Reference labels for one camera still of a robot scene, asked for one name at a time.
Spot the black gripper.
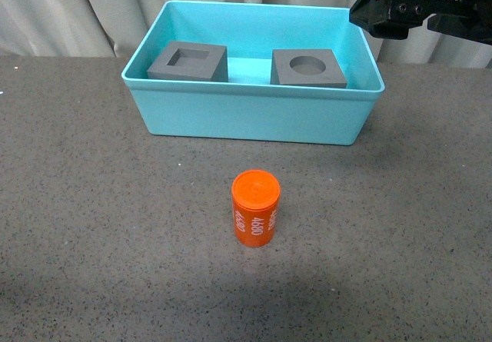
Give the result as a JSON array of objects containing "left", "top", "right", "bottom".
[{"left": 349, "top": 0, "right": 491, "bottom": 45}]

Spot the gray block with round hole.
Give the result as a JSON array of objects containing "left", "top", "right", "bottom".
[{"left": 270, "top": 48, "right": 347, "bottom": 88}]

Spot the orange cylinder marked 4680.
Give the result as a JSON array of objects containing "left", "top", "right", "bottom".
[{"left": 231, "top": 169, "right": 281, "bottom": 247}]

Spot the gray block with square hole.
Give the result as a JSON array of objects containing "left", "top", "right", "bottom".
[{"left": 147, "top": 41, "right": 228, "bottom": 82}]

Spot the light blue plastic box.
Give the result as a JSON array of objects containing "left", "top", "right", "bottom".
[{"left": 121, "top": 0, "right": 384, "bottom": 145}]

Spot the white curtain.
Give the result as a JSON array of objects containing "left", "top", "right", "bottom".
[{"left": 0, "top": 0, "right": 492, "bottom": 69}]

